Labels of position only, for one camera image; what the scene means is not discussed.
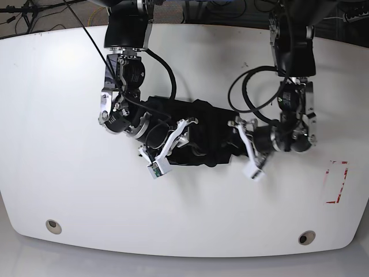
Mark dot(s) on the left table cable grommet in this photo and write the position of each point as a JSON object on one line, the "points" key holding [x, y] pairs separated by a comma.
{"points": [[53, 227]]}

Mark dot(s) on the right table cable grommet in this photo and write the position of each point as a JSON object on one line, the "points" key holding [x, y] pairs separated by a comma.
{"points": [[306, 238]]}

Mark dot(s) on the black T-shirt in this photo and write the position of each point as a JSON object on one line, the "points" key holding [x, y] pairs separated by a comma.
{"points": [[211, 141]]}

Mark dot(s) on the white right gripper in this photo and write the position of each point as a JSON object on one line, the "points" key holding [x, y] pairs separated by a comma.
{"points": [[177, 138]]}

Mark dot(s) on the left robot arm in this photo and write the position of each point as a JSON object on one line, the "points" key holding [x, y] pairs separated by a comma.
{"points": [[287, 121]]}

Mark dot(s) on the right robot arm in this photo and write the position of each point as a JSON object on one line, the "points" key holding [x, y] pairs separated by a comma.
{"points": [[122, 111]]}

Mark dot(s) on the table cable grommet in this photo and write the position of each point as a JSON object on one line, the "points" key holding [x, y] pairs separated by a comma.
{"points": [[306, 238], [53, 227]]}

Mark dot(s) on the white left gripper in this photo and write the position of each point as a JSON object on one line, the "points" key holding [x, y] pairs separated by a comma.
{"points": [[253, 169]]}

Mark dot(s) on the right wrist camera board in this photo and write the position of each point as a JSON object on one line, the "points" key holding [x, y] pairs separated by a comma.
{"points": [[154, 170]]}

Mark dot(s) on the black tripod stand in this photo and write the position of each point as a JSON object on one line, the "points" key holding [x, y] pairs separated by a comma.
{"points": [[28, 12]]}

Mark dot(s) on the white power strip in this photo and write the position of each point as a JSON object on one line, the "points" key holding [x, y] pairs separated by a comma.
{"points": [[356, 14]]}

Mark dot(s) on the red tape rectangle marking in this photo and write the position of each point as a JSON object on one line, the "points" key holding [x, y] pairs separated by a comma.
{"points": [[335, 178]]}

